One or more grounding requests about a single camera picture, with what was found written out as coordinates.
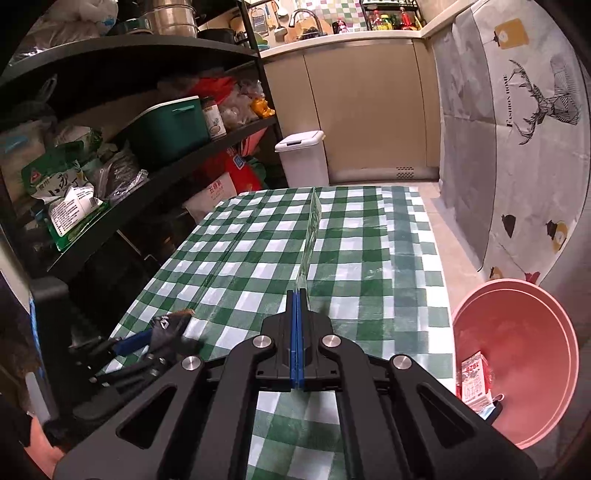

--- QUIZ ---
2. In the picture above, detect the deer print cloth cover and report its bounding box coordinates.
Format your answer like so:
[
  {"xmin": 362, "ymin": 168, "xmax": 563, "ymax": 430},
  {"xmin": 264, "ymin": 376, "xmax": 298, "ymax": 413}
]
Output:
[{"xmin": 432, "ymin": 1, "xmax": 590, "ymax": 283}]

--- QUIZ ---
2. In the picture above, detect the green white snack pouch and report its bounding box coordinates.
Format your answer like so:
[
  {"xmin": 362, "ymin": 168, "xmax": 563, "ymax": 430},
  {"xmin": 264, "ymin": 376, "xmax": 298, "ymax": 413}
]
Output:
[{"xmin": 295, "ymin": 188, "xmax": 322, "ymax": 290}]

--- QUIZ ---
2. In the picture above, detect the green storage box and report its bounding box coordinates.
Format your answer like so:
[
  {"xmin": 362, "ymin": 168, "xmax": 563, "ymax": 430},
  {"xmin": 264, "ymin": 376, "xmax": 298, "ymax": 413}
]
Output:
[{"xmin": 118, "ymin": 96, "xmax": 211, "ymax": 160}]

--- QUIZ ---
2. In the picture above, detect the pink plastic trash bin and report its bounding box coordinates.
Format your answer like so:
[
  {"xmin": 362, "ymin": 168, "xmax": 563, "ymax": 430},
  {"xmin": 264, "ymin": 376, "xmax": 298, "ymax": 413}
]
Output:
[{"xmin": 453, "ymin": 279, "xmax": 580, "ymax": 449}]

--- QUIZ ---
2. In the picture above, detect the green checkered tablecloth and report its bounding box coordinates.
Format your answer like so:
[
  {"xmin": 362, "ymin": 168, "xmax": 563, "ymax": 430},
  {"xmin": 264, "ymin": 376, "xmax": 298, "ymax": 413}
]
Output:
[{"xmin": 98, "ymin": 185, "xmax": 459, "ymax": 480}]

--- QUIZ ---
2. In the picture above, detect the yellow toy on shelf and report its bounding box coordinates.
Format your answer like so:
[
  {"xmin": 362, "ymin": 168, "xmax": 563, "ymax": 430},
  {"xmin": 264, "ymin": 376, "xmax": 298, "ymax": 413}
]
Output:
[{"xmin": 249, "ymin": 98, "xmax": 276, "ymax": 119}]

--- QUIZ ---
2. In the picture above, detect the blue surgical mask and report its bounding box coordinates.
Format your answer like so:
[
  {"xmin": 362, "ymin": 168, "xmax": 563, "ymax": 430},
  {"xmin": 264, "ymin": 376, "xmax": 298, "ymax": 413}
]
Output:
[{"xmin": 478, "ymin": 394, "xmax": 505, "ymax": 422}]

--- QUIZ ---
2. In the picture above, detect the beige kitchen cabinet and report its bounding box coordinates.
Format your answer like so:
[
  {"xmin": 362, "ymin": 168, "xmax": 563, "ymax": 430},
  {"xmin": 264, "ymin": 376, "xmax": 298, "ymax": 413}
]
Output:
[{"xmin": 262, "ymin": 31, "xmax": 441, "ymax": 184}]

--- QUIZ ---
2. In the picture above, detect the white jar on shelf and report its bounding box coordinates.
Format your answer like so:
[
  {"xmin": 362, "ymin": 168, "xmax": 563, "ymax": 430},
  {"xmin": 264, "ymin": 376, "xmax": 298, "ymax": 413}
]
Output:
[{"xmin": 201, "ymin": 97, "xmax": 226, "ymax": 140}]

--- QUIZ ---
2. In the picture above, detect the red white carton box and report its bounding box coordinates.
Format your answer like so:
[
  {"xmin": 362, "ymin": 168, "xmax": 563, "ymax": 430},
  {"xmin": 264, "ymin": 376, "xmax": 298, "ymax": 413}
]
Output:
[{"xmin": 458, "ymin": 351, "xmax": 493, "ymax": 413}]

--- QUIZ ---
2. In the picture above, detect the person's left hand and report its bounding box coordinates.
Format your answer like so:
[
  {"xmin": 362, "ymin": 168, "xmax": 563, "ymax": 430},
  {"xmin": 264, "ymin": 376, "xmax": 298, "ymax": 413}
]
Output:
[{"xmin": 25, "ymin": 415, "xmax": 65, "ymax": 479}]

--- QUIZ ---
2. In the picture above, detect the black storage shelf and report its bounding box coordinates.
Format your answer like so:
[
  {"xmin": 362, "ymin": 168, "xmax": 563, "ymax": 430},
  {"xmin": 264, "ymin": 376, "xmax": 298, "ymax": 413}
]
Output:
[{"xmin": 1, "ymin": 35, "xmax": 276, "ymax": 340}]

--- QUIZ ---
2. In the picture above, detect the black foil packet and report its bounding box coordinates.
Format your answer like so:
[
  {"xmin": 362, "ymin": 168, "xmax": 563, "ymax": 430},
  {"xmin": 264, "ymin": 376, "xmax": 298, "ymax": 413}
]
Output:
[{"xmin": 148, "ymin": 309, "xmax": 198, "ymax": 354}]

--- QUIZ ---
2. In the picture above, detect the white lidded trash can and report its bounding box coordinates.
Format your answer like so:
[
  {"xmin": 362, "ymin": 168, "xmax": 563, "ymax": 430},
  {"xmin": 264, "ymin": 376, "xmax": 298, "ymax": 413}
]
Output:
[{"xmin": 274, "ymin": 130, "xmax": 329, "ymax": 188}]

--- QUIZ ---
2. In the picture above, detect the red rice sack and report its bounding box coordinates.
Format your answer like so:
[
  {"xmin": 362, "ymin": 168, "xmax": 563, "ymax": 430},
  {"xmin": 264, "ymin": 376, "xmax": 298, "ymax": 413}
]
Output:
[{"xmin": 182, "ymin": 147, "xmax": 263, "ymax": 223}]

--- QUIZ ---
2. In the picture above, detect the green white food bag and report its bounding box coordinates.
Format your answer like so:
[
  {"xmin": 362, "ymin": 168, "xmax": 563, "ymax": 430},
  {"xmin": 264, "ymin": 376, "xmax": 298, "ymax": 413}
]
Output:
[{"xmin": 21, "ymin": 138, "xmax": 108, "ymax": 252}]

